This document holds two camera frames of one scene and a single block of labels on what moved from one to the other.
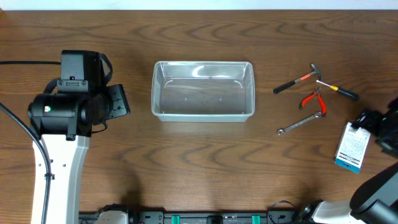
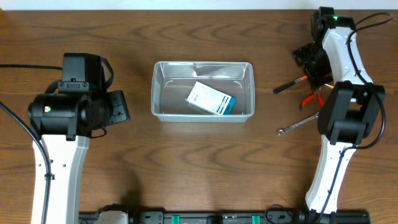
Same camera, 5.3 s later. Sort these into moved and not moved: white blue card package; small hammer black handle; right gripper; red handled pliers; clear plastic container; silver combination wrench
Moved: white blue card package; right gripper
Not moved: red handled pliers; clear plastic container; small hammer black handle; silver combination wrench
